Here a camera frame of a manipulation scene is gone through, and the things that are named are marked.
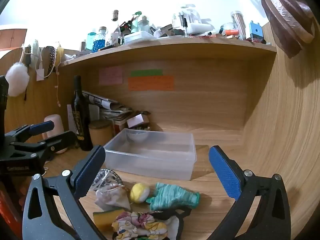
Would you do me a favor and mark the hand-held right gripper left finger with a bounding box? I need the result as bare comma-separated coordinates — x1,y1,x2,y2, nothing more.
22,145,108,240

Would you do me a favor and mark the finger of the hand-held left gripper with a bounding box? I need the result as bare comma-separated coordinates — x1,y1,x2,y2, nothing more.
5,120,55,144
10,131,78,160

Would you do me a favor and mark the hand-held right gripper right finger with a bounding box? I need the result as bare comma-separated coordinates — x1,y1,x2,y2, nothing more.
207,145,292,240

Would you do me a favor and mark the beaded bracelet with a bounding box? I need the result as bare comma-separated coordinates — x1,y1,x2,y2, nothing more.
92,169,123,188

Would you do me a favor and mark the white drawstring pouch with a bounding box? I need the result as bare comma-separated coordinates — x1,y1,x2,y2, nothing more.
94,179,132,212

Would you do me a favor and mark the yellow and white soft ball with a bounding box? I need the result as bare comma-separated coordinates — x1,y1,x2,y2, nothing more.
129,183,150,203

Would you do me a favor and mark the yellow and green sponge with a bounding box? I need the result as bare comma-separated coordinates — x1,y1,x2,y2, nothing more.
92,208,124,232

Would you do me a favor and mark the teal knitted glove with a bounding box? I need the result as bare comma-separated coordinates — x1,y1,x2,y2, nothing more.
146,182,201,211

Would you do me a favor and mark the clear plastic bin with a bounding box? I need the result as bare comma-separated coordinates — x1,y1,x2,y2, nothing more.
103,128,197,181

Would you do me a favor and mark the floral fabric scrunchie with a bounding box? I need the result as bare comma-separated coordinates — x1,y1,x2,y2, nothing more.
111,211,168,240

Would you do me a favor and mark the black and white face mask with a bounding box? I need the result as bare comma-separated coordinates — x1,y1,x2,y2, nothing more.
147,206,192,240

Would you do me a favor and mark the pale pink tumbler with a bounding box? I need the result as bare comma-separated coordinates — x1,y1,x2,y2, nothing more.
44,114,68,154

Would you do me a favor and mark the dark wine bottle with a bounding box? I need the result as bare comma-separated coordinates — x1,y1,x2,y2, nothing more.
71,75,94,152

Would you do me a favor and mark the white fluffy pom-pom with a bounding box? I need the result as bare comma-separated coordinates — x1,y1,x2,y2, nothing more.
5,62,30,97

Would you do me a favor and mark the white paper tag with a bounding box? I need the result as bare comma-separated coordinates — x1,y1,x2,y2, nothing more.
36,62,45,82

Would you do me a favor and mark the small clear bowl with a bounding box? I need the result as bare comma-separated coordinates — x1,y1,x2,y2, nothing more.
127,129,148,141

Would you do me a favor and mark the stack of newspapers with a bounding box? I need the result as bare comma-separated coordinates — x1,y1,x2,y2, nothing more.
81,90,133,125

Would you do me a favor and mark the small white paper box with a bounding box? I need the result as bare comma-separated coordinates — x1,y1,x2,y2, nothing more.
127,114,150,128

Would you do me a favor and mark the black patterned headband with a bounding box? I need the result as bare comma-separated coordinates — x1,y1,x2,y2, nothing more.
45,46,56,78

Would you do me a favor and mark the yellow headband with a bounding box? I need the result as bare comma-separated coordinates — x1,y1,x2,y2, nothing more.
55,45,63,67

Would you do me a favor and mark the pink sticky note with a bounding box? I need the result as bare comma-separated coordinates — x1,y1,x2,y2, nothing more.
99,66,123,85

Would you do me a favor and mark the light blue plastic bottle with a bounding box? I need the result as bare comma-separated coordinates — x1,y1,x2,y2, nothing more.
86,31,97,51

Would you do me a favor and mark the blue patterned glass bottle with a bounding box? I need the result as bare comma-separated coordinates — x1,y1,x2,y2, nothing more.
92,27,108,53

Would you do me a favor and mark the orange sticky note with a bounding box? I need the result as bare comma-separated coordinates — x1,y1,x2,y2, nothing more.
128,76,175,91

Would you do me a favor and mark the green sticky note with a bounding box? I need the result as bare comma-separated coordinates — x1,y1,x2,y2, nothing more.
130,69,163,77

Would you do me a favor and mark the clear bottle with cork stopper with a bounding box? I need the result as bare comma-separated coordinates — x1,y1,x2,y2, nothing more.
107,10,123,47

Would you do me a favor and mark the white flat plastic container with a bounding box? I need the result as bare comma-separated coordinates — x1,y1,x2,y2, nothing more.
124,31,154,45

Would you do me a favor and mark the mint green pump bottle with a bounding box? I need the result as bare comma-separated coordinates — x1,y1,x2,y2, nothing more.
131,11,143,33

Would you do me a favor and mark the wooden shelf board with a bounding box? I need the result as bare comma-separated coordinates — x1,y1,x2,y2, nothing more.
60,36,278,67

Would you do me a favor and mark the clear glass perfume bottle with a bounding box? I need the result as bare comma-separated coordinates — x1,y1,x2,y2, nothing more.
139,16,150,33

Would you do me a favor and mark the blue plastic stamp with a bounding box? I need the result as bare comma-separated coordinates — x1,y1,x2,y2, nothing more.
249,20,263,40

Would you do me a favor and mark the round clear glass jar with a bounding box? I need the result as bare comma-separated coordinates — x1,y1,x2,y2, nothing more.
220,23,237,34

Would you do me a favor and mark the white tube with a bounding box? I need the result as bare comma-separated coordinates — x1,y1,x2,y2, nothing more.
187,23,215,34

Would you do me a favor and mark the clear jar with copper content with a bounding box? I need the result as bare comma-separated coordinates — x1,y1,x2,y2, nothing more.
230,11,245,39

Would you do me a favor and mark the clear acrylic organizer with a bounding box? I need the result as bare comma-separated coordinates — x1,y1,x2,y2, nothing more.
179,4,202,28

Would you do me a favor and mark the brown curtain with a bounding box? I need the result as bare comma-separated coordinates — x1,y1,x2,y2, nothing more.
261,0,316,59

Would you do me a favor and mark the white hanging cord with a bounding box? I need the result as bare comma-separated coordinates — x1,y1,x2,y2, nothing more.
55,65,62,108

